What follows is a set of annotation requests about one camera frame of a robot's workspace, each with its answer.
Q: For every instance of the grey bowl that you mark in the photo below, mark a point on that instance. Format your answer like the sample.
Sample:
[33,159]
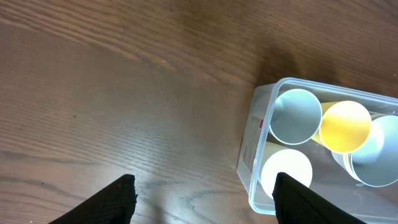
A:
[375,163]

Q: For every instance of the white cup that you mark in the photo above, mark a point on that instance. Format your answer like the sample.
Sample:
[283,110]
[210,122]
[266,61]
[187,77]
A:
[277,158]

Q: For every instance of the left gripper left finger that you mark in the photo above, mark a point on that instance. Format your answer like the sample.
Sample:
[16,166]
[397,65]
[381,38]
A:
[116,203]

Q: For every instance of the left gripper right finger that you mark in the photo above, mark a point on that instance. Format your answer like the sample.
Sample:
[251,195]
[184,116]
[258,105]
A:
[297,204]

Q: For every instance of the grey cup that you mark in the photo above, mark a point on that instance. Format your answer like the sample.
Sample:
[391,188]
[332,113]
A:
[296,117]

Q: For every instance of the yellow cup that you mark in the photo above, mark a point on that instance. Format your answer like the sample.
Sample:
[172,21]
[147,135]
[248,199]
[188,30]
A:
[345,126]

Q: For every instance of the white bowl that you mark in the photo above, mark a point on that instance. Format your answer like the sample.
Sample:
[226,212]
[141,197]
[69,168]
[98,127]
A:
[340,159]

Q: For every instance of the clear plastic container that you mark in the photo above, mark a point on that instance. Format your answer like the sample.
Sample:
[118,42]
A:
[330,180]

